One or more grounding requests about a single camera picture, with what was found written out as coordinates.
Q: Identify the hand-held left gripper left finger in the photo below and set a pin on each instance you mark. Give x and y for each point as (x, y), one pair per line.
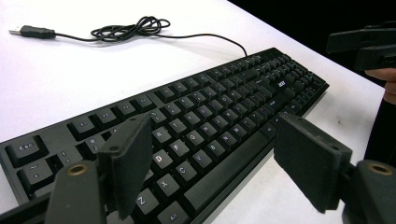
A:
(127, 161)

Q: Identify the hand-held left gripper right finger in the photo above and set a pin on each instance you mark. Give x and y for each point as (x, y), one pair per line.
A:
(306, 158)

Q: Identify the black computer keyboard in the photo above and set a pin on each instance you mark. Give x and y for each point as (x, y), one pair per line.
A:
(202, 124)

